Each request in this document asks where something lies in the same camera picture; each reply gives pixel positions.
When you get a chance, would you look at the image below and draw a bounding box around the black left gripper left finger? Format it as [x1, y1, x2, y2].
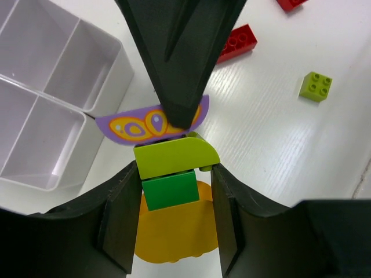
[1, 162, 142, 277]

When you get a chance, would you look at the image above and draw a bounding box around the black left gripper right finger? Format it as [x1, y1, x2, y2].
[211, 164, 370, 277]

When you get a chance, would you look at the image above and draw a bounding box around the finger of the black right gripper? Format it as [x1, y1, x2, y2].
[116, 0, 246, 129]

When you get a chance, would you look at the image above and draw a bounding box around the red sloped lego brick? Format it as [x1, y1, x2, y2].
[216, 24, 257, 64]

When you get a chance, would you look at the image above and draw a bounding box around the yellow round lego piece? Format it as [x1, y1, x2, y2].
[134, 181, 218, 264]

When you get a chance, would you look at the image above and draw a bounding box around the green square lego brick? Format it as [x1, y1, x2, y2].
[142, 170, 199, 211]

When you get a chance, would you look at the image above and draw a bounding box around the pink patterned lego piece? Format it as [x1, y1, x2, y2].
[95, 95, 210, 145]

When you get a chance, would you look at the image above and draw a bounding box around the red rectangular lego brick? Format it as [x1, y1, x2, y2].
[277, 0, 307, 13]

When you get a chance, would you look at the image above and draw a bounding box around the lime green lego brick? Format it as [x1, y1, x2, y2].
[299, 71, 332, 103]

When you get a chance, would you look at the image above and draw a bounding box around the white divided container left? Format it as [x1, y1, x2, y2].
[0, 76, 107, 192]

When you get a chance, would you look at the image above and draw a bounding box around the white divided container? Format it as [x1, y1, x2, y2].
[0, 76, 107, 192]
[1, 1, 134, 116]

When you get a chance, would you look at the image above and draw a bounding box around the white divided container right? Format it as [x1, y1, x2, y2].
[1, 1, 134, 116]

